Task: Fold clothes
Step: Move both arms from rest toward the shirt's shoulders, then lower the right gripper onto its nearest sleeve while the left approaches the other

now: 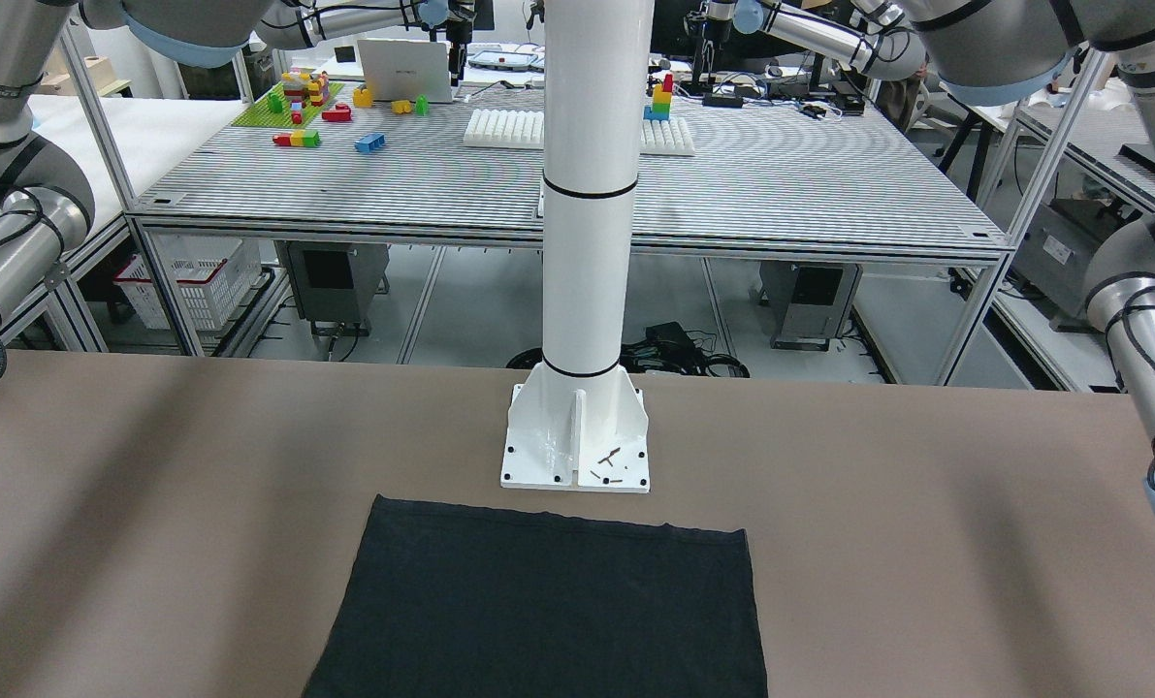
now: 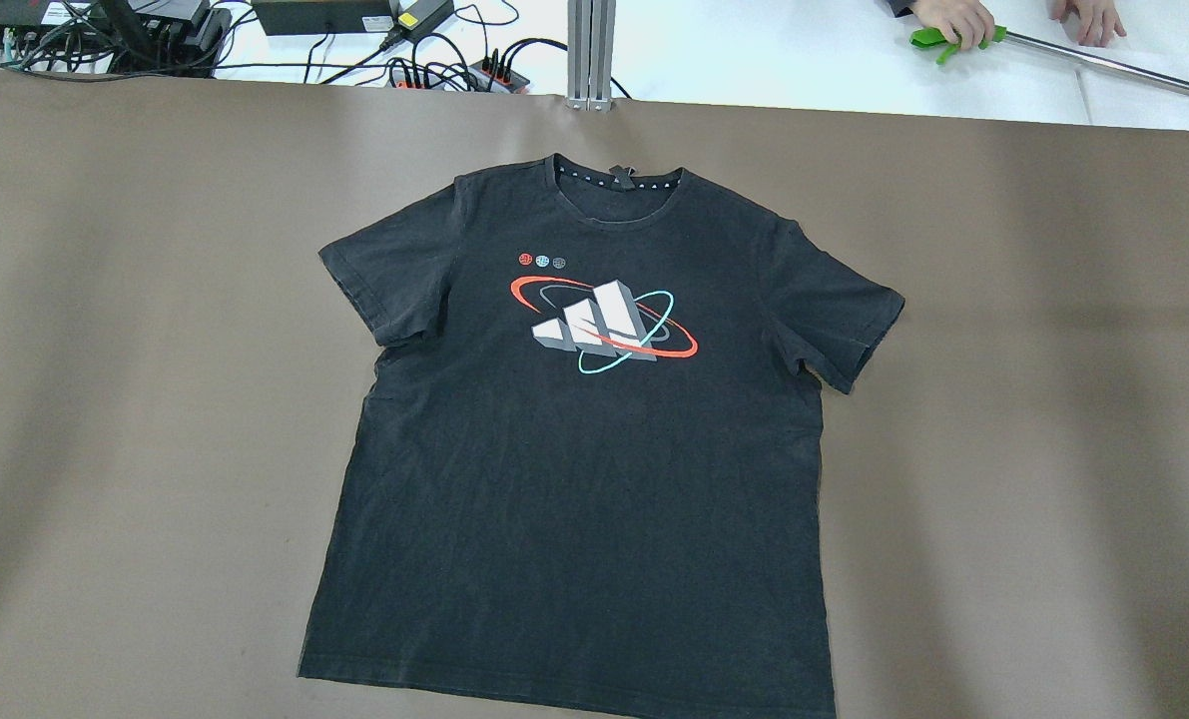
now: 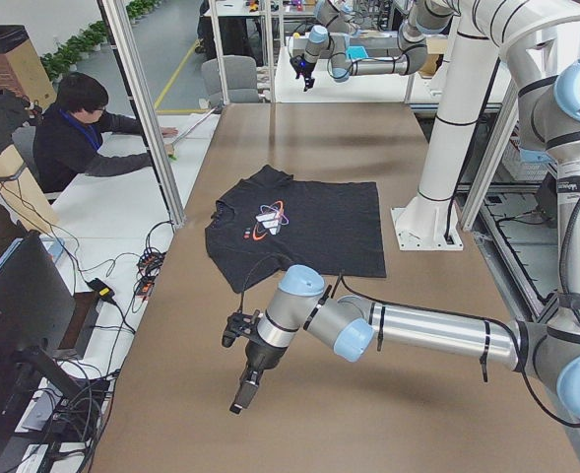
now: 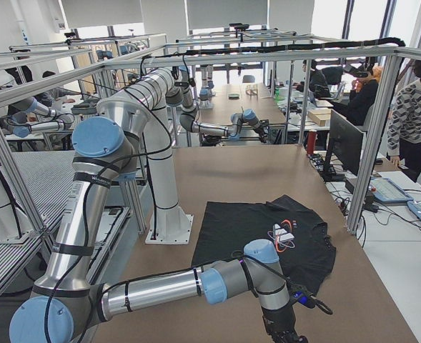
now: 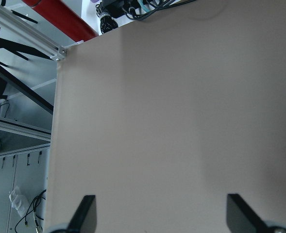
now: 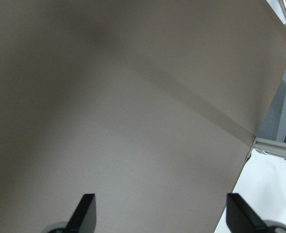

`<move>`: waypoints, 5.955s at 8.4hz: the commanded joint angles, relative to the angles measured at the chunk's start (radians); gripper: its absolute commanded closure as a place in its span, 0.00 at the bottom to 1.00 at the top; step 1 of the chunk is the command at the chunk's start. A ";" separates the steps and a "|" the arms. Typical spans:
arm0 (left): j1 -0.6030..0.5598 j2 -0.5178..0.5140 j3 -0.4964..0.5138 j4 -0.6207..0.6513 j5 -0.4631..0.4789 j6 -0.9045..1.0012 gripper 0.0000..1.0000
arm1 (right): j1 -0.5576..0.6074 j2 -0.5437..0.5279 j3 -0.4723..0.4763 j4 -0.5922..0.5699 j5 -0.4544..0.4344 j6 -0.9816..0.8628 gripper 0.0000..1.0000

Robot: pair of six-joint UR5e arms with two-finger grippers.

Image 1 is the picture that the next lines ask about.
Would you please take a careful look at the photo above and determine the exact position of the black t-shirt with logo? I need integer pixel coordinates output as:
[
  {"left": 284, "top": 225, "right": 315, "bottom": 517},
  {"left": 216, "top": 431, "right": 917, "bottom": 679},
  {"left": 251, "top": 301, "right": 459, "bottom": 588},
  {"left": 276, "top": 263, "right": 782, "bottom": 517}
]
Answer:
[{"left": 303, "top": 495, "right": 768, "bottom": 697}]

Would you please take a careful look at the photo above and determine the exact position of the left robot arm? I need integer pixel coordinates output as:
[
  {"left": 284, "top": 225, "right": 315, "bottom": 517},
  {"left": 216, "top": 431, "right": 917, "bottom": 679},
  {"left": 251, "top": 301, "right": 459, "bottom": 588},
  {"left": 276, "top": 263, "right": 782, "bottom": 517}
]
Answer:
[{"left": 698, "top": 1, "right": 1155, "bottom": 517}]

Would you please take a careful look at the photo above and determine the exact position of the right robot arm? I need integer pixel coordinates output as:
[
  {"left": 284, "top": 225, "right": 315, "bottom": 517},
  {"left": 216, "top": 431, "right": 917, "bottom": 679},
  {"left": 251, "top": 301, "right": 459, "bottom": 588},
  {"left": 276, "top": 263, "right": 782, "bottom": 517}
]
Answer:
[{"left": 0, "top": 1, "right": 456, "bottom": 379}]

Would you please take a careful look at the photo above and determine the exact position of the white foam tray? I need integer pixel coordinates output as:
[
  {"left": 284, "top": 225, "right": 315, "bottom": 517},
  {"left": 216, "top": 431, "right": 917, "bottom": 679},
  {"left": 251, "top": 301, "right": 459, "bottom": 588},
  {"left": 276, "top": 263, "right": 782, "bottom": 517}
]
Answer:
[{"left": 462, "top": 107, "right": 696, "bottom": 156}]

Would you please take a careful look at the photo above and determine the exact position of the stacked colourful lego tower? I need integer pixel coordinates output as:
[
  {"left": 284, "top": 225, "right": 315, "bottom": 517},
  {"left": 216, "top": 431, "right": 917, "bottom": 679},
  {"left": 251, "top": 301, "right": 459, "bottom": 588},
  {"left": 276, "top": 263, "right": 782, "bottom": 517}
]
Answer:
[{"left": 643, "top": 72, "right": 675, "bottom": 122}]

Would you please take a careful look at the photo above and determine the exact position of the blue lego brick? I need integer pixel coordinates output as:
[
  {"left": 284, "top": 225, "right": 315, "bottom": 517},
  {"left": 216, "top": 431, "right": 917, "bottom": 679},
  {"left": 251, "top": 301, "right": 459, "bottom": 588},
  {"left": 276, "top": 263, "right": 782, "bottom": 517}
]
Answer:
[{"left": 353, "top": 132, "right": 386, "bottom": 154}]

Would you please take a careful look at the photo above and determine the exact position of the white laptop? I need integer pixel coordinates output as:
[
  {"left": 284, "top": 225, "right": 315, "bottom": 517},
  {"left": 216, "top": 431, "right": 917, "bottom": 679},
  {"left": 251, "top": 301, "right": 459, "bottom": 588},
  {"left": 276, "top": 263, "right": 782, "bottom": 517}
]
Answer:
[{"left": 356, "top": 39, "right": 454, "bottom": 105}]

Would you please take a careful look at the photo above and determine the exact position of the white plastic basket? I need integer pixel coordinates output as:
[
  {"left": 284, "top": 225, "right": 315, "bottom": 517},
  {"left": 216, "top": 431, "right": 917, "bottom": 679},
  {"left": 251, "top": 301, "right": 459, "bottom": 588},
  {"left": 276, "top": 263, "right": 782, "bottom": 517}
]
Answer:
[{"left": 114, "top": 236, "right": 262, "bottom": 332}]

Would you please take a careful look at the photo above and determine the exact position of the green lego baseplate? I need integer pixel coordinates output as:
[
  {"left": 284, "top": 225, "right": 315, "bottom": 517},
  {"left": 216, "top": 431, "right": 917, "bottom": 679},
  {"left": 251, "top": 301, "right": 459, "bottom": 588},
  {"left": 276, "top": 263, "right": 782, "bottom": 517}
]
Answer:
[{"left": 230, "top": 82, "right": 345, "bottom": 131}]

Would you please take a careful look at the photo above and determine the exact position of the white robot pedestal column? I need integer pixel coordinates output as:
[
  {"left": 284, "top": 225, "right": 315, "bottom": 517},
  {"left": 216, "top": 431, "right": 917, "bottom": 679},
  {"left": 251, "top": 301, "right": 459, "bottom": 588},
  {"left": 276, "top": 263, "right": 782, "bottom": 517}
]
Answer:
[{"left": 499, "top": 1, "right": 654, "bottom": 493}]

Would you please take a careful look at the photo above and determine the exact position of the aluminium frame work table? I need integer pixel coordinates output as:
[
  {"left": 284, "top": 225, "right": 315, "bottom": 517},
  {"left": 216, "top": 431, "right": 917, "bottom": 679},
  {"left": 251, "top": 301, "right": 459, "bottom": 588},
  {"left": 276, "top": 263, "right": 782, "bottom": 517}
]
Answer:
[{"left": 58, "top": 18, "right": 1116, "bottom": 387}]

